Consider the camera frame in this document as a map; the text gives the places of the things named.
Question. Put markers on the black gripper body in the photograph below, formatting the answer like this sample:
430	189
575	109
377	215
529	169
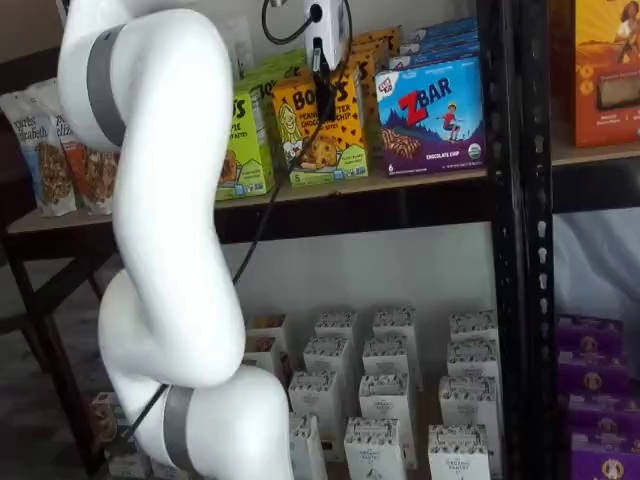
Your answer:
319	55

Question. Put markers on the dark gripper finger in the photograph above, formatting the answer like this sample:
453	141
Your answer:
325	97

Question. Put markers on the orange Bobo's peanut butter box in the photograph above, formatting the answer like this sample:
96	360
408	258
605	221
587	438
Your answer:
372	49
380	36
372	110
310	150

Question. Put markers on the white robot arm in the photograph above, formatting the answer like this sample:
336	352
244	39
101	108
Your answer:
165	150

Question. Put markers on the green Bobo's apple pie box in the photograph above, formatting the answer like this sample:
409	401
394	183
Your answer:
277	62
265	87
245	155

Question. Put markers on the blue Zbar chocolate chip box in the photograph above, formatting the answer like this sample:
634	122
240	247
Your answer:
445	27
430	120
435	54
440	40

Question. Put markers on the tan shelf board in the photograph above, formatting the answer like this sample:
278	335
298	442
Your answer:
400	181
565	150

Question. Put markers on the yellow granola print box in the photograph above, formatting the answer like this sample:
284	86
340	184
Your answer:
267	324
262	347

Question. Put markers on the black metal shelf rack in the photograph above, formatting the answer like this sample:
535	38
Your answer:
530	350
505	250

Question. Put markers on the large orange illustrated box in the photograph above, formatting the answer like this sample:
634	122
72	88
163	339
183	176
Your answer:
605	75

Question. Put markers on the white cartons lower shelf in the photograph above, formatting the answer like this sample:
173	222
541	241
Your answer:
427	400

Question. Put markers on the purple snack box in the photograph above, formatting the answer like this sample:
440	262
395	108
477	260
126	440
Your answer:
602	415
607	460
590	332
592	372

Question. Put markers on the white floral print carton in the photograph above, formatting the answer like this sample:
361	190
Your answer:
457	455
395	322
372	450
312	395
467	400
472	357
306	450
325	355
472	325
335	325
385	357
382	397

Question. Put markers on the white granola pouch orange label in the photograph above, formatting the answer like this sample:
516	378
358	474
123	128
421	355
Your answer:
82	170

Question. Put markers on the white granola pouch blue label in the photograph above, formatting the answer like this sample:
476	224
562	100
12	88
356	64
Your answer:
30	150

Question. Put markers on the brown granola print carton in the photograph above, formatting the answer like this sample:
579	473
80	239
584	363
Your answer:
104	417

